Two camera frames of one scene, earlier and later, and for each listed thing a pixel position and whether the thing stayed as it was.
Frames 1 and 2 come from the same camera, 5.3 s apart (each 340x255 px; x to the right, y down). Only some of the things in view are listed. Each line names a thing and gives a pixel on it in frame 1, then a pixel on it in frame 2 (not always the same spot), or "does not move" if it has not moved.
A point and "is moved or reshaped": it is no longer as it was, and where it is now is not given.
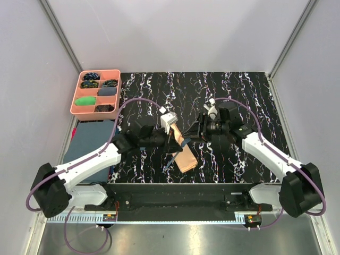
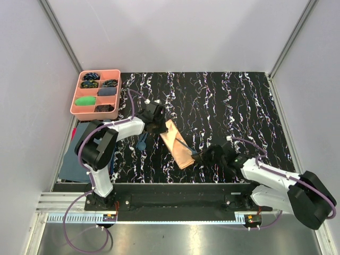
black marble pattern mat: (142, 94) does not move
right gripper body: (215, 127) to (211, 158)
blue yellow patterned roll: (89, 84) does not move
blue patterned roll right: (111, 83) does not move
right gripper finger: (196, 132) to (198, 156)
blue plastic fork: (182, 144) to (192, 151)
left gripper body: (157, 139) to (159, 126)
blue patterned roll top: (91, 76) does not move
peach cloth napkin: (186, 159) is moved or reshaped
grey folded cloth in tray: (107, 91) does not move
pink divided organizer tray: (97, 95) does not move
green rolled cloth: (85, 101) does not move
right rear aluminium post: (291, 37) does not move
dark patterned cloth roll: (104, 108) does not move
